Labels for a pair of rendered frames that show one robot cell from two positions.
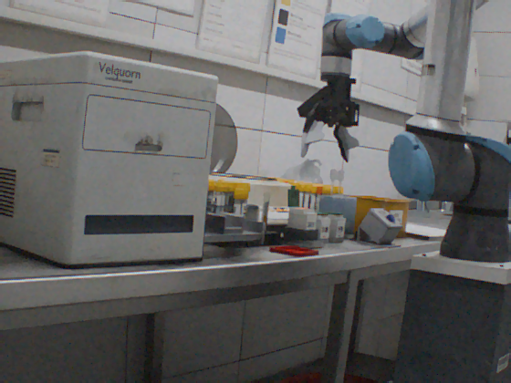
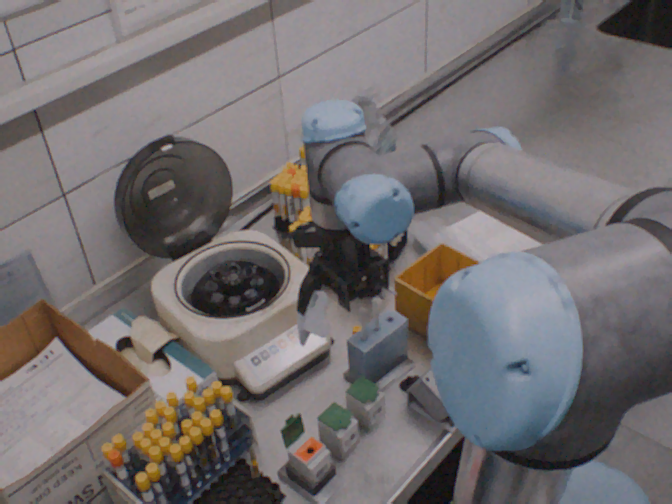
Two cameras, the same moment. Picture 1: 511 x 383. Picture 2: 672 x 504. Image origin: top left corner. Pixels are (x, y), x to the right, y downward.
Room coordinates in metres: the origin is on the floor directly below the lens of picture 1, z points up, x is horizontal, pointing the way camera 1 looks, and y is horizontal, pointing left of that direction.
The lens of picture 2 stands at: (0.78, -0.22, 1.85)
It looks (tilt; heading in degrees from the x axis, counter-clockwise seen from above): 39 degrees down; 6
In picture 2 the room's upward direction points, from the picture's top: 4 degrees counter-clockwise
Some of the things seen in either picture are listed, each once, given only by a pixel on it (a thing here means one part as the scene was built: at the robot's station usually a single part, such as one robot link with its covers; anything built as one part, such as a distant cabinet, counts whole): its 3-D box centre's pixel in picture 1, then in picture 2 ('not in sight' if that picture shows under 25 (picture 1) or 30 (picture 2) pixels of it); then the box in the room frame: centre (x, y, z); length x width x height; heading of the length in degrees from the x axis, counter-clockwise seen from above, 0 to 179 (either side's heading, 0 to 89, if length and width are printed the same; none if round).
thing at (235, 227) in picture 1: (213, 228); not in sight; (1.17, 0.07, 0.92); 0.21 x 0.07 x 0.05; 142
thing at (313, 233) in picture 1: (300, 236); (311, 473); (1.43, -0.09, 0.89); 0.09 x 0.05 x 0.04; 52
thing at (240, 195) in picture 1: (242, 215); (215, 499); (1.36, 0.03, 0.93); 0.17 x 0.09 x 0.11; 143
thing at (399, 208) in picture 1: (375, 216); (446, 296); (1.77, -0.31, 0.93); 0.13 x 0.13 x 0.10; 48
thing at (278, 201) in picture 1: (240, 200); (242, 307); (1.73, 0.05, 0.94); 0.30 x 0.24 x 0.12; 43
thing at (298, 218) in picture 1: (301, 223); (309, 462); (1.43, -0.09, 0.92); 0.05 x 0.04 x 0.06; 52
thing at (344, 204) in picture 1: (337, 216); (378, 350); (1.64, -0.19, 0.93); 0.10 x 0.07 x 0.10; 137
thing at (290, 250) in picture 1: (294, 251); not in sight; (1.29, -0.08, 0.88); 0.07 x 0.07 x 0.01; 52
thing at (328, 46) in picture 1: (338, 36); (336, 151); (1.57, -0.15, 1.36); 0.09 x 0.08 x 0.11; 22
